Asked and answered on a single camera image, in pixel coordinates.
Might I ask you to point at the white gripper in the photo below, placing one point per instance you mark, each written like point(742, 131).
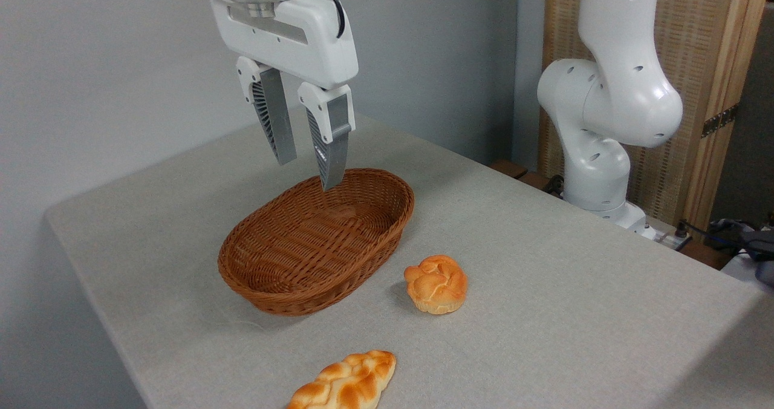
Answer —
point(302, 40)

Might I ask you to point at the long braided bread loaf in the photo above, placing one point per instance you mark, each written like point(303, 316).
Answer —
point(347, 382)

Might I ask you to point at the brown wicker oval basket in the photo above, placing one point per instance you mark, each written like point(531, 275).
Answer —
point(314, 245)

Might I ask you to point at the round knotted bread bun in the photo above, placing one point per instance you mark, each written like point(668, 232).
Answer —
point(436, 285)

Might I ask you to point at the wooden woven folding screen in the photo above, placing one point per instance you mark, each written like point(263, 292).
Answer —
point(695, 46)

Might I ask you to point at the metal screen hinge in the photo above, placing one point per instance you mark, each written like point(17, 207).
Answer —
point(719, 120)

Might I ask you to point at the dark blue-grey bag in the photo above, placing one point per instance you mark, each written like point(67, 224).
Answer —
point(756, 245)

